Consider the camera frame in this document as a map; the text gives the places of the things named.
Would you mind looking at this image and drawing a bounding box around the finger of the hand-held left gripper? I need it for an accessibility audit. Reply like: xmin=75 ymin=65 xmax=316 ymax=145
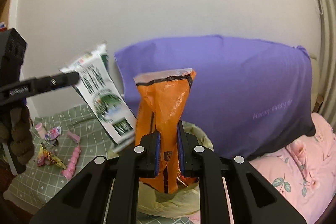
xmin=0 ymin=71 xmax=80 ymax=106

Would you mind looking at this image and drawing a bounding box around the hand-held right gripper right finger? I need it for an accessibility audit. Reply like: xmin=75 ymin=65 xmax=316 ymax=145
xmin=176 ymin=120 xmax=307 ymax=224

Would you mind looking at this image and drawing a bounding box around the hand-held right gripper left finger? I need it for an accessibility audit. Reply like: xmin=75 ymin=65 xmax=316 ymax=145
xmin=29 ymin=130 xmax=161 ymax=224

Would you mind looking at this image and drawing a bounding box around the bin with yellow liner bag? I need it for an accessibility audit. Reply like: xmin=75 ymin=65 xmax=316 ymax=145
xmin=138 ymin=120 xmax=214 ymax=216

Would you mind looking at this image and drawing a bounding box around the orange plastic bag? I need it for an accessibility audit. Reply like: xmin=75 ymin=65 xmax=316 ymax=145
xmin=133 ymin=68 xmax=197 ymax=194

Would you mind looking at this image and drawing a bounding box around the green white packet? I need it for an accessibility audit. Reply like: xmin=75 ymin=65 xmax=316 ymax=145
xmin=59 ymin=41 xmax=137 ymax=152

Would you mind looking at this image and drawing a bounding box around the small pink cup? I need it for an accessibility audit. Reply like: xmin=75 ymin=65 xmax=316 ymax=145
xmin=35 ymin=123 xmax=47 ymax=138

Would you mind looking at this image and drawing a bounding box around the pink snack packet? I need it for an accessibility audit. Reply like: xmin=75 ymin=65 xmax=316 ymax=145
xmin=45 ymin=126 xmax=62 ymax=142

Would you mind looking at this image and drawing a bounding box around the wooden shelf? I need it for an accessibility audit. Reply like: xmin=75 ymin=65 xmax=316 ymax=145
xmin=0 ymin=0 xmax=15 ymax=30

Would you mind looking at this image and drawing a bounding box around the crumpled yellow pink wrapper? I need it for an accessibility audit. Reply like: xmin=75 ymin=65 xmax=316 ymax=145
xmin=37 ymin=143 xmax=67 ymax=170

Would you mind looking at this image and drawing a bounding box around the pink caterpillar toy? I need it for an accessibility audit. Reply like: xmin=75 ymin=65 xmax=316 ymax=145
xmin=61 ymin=131 xmax=82 ymax=179

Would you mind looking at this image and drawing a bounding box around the purple pillow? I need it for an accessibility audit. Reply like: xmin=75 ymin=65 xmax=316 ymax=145
xmin=114 ymin=35 xmax=317 ymax=161

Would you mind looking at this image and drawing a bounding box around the green checked tablecloth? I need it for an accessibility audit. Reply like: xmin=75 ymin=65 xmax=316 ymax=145
xmin=3 ymin=104 xmax=184 ymax=224

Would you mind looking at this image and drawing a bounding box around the pink floral blanket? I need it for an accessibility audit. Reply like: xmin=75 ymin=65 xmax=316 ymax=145
xmin=189 ymin=112 xmax=336 ymax=224

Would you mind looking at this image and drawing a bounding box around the beige striped curtain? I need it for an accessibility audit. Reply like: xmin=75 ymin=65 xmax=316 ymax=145
xmin=304 ymin=0 xmax=336 ymax=119

